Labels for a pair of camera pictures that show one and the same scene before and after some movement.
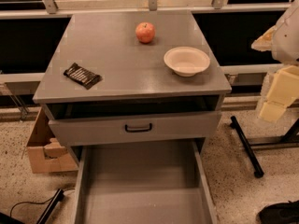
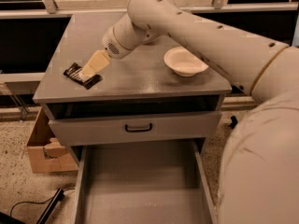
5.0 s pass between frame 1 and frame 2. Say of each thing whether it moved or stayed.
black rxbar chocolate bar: stayed
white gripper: moved
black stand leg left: stayed
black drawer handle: stayed
